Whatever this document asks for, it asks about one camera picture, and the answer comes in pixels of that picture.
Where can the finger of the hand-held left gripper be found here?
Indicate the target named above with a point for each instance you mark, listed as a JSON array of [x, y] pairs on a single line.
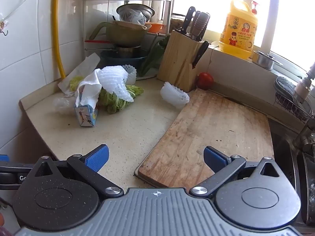
[[14, 167]]

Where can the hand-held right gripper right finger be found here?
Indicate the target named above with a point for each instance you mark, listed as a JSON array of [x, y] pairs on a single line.
[[214, 157]]

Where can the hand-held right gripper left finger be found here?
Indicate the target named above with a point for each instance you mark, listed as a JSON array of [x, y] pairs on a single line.
[[97, 157]]

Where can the small blue printed carton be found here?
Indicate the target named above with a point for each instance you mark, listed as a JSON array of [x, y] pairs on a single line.
[[86, 116]]

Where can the large napa cabbage leaf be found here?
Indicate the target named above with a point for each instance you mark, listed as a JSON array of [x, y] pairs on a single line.
[[115, 103]]

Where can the white tissue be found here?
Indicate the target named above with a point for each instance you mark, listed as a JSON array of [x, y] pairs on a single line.
[[88, 91]]

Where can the large white foam fruit net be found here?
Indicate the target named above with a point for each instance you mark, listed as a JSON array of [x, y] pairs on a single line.
[[112, 78]]

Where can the wooden cutting board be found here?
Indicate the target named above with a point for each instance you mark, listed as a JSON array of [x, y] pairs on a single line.
[[211, 132]]

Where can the crumpled clear plastic wrap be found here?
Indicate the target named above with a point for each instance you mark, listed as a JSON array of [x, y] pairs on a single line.
[[61, 105]]

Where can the metal sink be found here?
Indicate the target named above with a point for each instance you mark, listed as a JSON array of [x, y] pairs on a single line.
[[285, 157]]

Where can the red tomato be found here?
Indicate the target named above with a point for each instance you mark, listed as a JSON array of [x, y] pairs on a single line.
[[205, 81]]

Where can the pale napa cabbage leaf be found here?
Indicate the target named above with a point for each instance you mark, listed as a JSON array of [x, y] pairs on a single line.
[[75, 83]]

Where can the wide napa cabbage leaf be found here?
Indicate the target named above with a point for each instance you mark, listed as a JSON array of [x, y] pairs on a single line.
[[136, 90]]

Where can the white paper towel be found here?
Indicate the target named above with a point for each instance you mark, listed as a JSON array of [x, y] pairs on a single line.
[[81, 68]]

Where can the blue plastic basin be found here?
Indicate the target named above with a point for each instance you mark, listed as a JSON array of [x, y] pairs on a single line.
[[118, 62]]

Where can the grey sponge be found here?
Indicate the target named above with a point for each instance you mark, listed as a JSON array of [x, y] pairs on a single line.
[[284, 84]]

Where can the wooden knife block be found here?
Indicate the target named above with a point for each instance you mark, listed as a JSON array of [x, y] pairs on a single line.
[[177, 61]]

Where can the black scissors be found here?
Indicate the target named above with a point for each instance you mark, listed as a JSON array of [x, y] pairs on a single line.
[[200, 54]]

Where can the metal cup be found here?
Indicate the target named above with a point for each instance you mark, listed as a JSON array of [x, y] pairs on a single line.
[[264, 61]]

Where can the metal faucet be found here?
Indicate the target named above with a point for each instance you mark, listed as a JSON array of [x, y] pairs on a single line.
[[302, 91]]

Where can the metal pot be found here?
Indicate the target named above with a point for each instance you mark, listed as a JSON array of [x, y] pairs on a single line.
[[128, 51]]

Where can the green leafy vegetable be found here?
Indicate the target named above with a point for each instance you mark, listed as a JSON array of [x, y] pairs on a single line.
[[155, 56]]

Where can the yellow detergent bottle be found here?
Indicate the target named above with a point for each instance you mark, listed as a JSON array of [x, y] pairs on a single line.
[[237, 34]]

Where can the beige bowl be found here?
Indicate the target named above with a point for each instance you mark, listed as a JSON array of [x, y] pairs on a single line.
[[128, 24]]

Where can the white dish rack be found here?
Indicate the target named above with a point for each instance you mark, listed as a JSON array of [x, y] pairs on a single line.
[[85, 17]]

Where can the orange bowl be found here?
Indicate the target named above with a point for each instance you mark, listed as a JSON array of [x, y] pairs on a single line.
[[155, 27]]

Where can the clear plastic bag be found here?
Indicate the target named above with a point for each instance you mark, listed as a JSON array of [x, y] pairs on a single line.
[[134, 16]]

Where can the white pipe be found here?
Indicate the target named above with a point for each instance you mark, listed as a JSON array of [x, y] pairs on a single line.
[[272, 17]]

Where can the metal bowl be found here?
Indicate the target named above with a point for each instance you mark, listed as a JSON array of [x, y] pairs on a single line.
[[147, 11]]

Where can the metal wall hook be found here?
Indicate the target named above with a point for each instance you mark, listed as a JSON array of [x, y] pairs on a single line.
[[5, 33]]

